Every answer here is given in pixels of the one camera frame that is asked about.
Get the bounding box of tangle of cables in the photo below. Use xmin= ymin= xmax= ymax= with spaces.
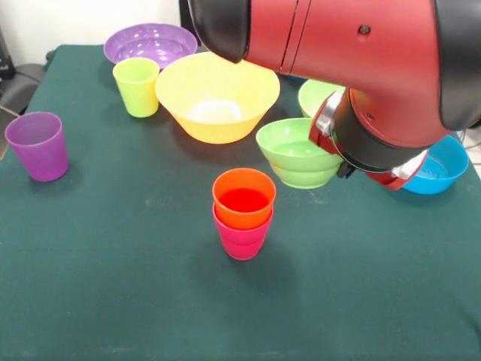
xmin=456 ymin=127 xmax=481 ymax=150

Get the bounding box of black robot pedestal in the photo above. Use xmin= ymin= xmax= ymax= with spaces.
xmin=179 ymin=0 xmax=196 ymax=33

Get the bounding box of purple bowl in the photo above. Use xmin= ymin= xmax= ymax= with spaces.
xmin=103 ymin=23 xmax=199 ymax=71

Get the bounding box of large green bowl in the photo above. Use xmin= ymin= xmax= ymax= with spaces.
xmin=298 ymin=78 xmax=346 ymax=120

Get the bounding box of purple cup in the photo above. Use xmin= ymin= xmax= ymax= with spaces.
xmin=4 ymin=111 xmax=70 ymax=183

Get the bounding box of pink cup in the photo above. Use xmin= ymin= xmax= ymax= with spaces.
xmin=212 ymin=202 xmax=274 ymax=261

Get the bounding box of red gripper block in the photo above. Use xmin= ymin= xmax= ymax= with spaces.
xmin=308 ymin=89 xmax=429 ymax=192

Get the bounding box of small ribbed green bowl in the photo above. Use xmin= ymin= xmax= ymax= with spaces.
xmin=255 ymin=117 xmax=345 ymax=190

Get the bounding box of shallow blue bowl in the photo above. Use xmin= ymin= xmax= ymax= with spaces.
xmin=400 ymin=135 xmax=470 ymax=196

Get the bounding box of orange-red cup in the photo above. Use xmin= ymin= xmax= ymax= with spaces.
xmin=211 ymin=167 xmax=277 ymax=231

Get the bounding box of black chair base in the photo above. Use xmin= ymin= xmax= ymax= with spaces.
xmin=0 ymin=28 xmax=56 ymax=114

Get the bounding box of dark green tablecloth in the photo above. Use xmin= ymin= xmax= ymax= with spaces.
xmin=0 ymin=44 xmax=481 ymax=361

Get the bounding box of green cup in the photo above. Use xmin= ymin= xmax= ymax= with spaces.
xmin=112 ymin=57 xmax=161 ymax=119

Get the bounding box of large orange bowl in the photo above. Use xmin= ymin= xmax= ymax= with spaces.
xmin=154 ymin=50 xmax=282 ymax=145

